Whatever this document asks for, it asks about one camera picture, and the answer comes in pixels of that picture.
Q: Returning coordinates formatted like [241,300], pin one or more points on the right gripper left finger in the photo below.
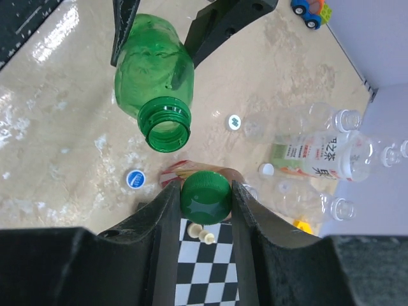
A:
[132,263]

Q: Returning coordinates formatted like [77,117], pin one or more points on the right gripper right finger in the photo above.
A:
[279,264]

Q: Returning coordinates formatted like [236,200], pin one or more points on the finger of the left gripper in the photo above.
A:
[124,12]
[219,21]

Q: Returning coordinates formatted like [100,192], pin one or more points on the green plastic bottle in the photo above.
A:
[154,83]

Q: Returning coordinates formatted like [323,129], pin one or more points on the blue white bottle cap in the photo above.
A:
[135,179]

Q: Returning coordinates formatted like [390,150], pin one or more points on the green bottle cap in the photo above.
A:
[206,198]

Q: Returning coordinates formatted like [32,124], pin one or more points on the white green logo cap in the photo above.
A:
[234,122]

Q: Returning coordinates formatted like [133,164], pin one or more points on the brown tea bottle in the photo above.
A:
[182,170]

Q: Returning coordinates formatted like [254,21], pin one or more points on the clear bottle near board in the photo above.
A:
[298,199]

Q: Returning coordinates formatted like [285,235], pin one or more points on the small clear bottle front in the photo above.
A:
[288,124]

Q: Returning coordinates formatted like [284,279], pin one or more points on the labelled clear water bottle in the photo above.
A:
[325,155]

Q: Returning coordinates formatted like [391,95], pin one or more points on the clear bottle back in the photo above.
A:
[388,153]

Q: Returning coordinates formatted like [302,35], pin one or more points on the yellow triangular toy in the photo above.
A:
[304,226]

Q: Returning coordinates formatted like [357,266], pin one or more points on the cream chess piece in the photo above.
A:
[196,231]

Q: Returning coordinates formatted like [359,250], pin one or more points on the black white chessboard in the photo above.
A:
[206,274]

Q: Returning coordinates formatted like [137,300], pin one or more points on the orange blue toy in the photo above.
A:
[314,13]

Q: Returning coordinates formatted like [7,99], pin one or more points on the black base frame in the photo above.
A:
[19,20]

